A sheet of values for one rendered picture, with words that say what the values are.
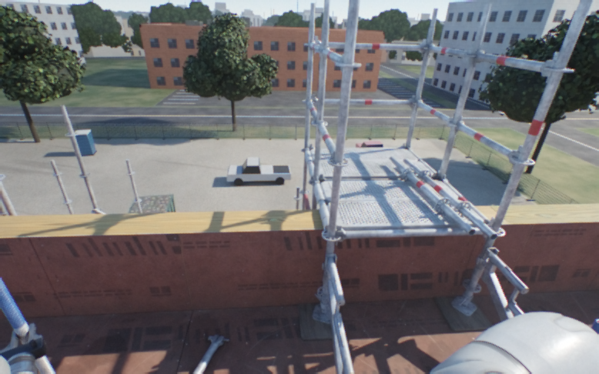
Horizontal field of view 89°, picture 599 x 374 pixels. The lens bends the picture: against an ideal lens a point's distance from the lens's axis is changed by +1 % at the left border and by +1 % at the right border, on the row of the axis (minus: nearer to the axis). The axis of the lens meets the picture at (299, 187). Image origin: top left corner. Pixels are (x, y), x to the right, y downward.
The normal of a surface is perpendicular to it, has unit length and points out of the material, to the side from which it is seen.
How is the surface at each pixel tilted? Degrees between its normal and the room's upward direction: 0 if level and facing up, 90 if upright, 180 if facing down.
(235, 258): 90
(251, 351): 0
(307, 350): 0
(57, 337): 0
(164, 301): 90
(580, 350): 20
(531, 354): 9
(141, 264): 90
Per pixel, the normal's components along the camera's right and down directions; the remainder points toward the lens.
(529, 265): 0.09, 0.47
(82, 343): 0.03, -0.88
